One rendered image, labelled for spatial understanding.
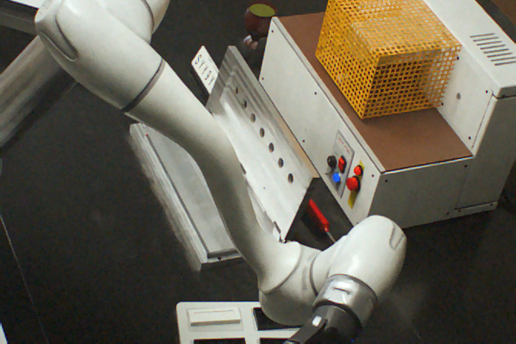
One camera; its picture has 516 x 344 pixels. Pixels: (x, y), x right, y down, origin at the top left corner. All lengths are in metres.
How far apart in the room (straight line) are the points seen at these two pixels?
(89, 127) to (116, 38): 0.99
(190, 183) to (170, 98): 0.83
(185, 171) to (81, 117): 0.29
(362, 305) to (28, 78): 0.65
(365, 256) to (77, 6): 0.59
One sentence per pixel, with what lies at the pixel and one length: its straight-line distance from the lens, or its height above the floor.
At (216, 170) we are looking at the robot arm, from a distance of 1.76.
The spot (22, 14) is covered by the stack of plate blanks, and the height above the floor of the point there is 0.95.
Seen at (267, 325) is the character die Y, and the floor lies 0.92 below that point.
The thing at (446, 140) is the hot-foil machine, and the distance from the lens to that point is 2.51.
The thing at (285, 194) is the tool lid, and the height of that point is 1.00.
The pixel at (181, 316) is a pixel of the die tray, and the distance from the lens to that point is 2.26.
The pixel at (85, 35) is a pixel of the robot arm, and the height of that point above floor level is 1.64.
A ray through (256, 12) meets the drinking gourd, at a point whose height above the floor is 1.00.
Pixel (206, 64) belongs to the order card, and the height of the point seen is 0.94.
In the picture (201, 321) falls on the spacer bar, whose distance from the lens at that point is 2.24.
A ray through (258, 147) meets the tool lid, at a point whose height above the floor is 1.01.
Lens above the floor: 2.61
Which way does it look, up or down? 40 degrees down
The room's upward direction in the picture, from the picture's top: 12 degrees clockwise
